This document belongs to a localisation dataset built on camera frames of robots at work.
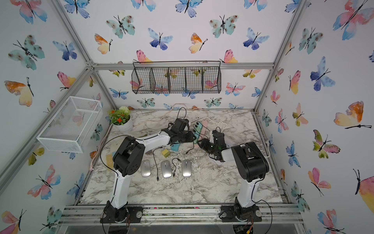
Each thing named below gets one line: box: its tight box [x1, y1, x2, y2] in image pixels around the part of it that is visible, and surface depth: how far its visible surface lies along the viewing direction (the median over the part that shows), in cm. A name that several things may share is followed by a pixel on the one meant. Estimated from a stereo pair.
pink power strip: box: [193, 119, 210, 151], surface depth 103 cm
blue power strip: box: [170, 143, 181, 152], surface depth 99 cm
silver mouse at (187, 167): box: [182, 158, 192, 178], surface depth 91 cm
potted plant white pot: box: [107, 106, 133, 133], surface depth 100 cm
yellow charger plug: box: [161, 148, 171, 158], surface depth 96 cm
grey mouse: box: [160, 159, 173, 179], surface depth 90 cm
